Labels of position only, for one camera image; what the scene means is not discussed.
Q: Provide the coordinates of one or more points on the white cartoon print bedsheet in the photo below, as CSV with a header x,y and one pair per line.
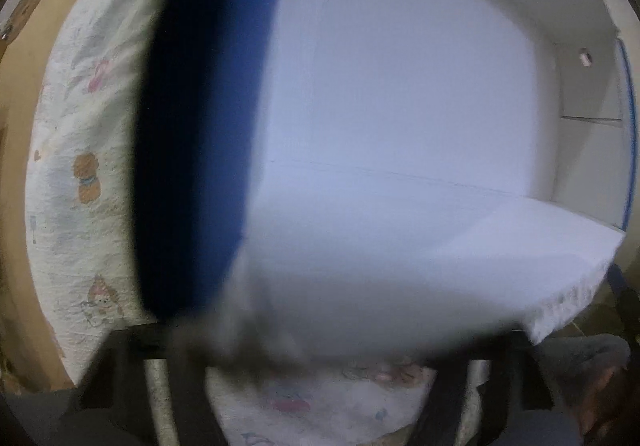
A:
x,y
76,211

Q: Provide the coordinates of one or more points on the white cardboard box blue rim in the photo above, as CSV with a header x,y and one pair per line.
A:
x,y
351,179

